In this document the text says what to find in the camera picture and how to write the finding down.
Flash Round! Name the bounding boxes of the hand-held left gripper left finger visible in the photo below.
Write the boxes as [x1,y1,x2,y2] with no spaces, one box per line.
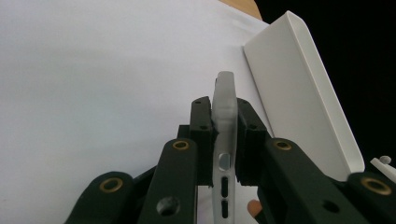
[177,95,218,188]

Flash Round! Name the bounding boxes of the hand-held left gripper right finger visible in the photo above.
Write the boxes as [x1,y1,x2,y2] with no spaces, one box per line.
[235,97,275,187]

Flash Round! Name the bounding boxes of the white oblong plastic bin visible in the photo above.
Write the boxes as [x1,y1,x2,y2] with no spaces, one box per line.
[242,9,366,182]

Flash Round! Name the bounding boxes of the white table cover sheet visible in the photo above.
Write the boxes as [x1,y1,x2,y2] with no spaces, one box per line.
[0,0,276,224]

